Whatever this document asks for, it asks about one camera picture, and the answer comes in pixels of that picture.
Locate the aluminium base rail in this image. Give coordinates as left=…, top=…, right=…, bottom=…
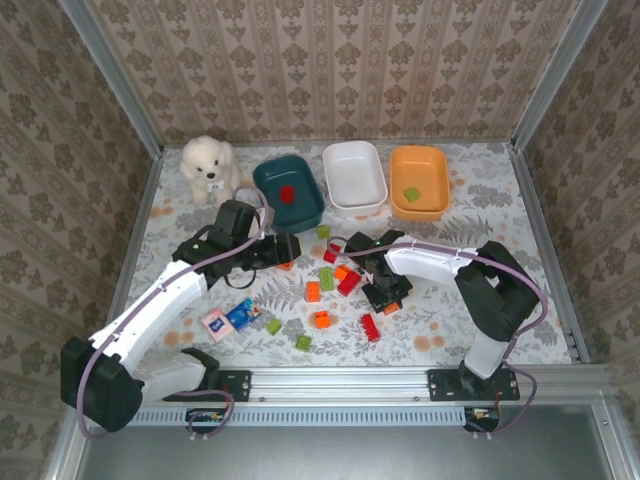
left=74, top=363, right=619, bottom=407

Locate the pink tissue pack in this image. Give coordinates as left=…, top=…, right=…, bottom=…
left=201, top=308, right=236, bottom=343

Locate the black cable outlet with wires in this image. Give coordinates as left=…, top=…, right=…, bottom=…
left=185, top=407, right=236, bottom=437
left=462, top=405, right=502, bottom=434

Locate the grey slotted cable duct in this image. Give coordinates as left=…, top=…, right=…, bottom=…
left=134, top=405, right=467, bottom=427

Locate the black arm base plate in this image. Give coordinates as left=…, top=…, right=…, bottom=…
left=162, top=368, right=251, bottom=403
left=427, top=367, right=521, bottom=403

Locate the teal plastic container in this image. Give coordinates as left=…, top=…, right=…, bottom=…
left=252, top=154, right=326, bottom=235

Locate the orange plastic container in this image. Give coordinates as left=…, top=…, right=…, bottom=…
left=389, top=144, right=452, bottom=222

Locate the grey metal panel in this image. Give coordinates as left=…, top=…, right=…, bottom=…
left=74, top=405, right=619, bottom=480

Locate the aluminium side rail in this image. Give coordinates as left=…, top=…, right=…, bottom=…
left=97, top=149, right=166, bottom=351
left=509, top=144, right=591, bottom=364

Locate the thin aluminium back rail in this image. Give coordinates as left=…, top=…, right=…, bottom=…
left=159, top=137, right=516, bottom=150

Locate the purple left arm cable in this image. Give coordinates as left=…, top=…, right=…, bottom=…
left=74, top=185, right=275, bottom=442

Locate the long red lego brick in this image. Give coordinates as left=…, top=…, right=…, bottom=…
left=337, top=269, right=362, bottom=298
left=360, top=313, right=381, bottom=344

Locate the aluminium frame post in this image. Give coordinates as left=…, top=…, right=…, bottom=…
left=512, top=0, right=609, bottom=151
left=57, top=0, right=166, bottom=159

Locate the white plastic container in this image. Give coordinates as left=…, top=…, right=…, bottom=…
left=322, top=140, right=390, bottom=219

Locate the white plush dog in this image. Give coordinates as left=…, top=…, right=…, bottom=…
left=179, top=134, right=244, bottom=207

